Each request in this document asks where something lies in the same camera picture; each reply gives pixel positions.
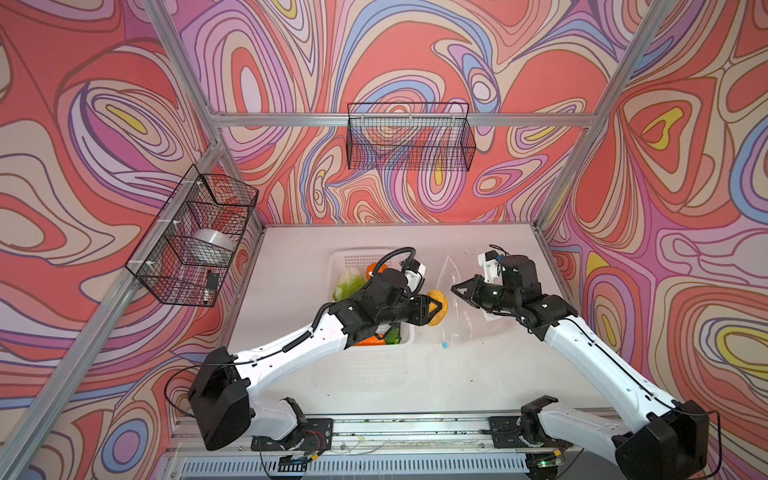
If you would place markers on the white roll in basket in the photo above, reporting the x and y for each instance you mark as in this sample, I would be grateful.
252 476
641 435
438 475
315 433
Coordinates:
215 238

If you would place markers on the small black device in basket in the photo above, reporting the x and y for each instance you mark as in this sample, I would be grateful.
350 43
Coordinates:
212 281

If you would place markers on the tan toy potato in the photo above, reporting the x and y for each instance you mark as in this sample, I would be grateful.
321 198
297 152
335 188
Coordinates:
438 308

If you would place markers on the green toy pepper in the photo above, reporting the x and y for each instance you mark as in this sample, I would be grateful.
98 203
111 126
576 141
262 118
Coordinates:
394 337

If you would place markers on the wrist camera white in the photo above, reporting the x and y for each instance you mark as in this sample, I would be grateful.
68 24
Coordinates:
414 272
489 261

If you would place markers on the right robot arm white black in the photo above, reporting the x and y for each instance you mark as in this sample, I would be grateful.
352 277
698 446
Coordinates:
656 437

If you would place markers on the black wire basket wall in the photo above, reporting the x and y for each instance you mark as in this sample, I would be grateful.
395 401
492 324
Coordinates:
409 136
170 264

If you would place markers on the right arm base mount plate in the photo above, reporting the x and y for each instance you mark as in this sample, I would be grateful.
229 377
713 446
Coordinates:
520 431

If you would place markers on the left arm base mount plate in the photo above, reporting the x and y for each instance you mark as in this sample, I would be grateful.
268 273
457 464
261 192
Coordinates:
312 436

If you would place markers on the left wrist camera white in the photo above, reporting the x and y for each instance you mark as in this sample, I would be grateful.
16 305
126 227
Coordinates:
414 272

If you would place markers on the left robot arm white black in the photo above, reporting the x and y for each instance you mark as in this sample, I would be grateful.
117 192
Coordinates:
227 395

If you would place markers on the orange toy carrot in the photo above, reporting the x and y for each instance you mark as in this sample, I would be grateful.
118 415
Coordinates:
372 341

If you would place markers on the orange toy pumpkin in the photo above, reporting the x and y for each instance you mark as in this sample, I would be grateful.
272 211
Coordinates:
371 270

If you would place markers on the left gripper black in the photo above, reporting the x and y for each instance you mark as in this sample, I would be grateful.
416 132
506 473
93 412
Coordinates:
420 305

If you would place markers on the black wire basket back wall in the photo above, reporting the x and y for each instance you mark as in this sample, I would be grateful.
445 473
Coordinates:
409 136

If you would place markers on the green toy lettuce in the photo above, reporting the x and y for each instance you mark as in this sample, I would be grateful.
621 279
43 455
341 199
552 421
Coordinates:
350 281

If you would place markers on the black wire basket left wall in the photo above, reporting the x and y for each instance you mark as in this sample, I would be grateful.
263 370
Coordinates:
170 264

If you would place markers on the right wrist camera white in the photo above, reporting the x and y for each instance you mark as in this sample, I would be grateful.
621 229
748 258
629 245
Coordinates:
489 261

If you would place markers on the clear zip top bag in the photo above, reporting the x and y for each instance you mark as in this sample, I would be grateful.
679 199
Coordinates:
462 324

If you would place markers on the aluminium front rail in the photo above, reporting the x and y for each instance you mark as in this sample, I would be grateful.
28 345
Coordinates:
383 446

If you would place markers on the white plastic perforated basket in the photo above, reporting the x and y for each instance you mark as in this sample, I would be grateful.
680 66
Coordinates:
349 314

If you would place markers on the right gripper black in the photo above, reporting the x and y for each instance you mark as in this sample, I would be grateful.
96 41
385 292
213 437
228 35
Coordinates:
471 296

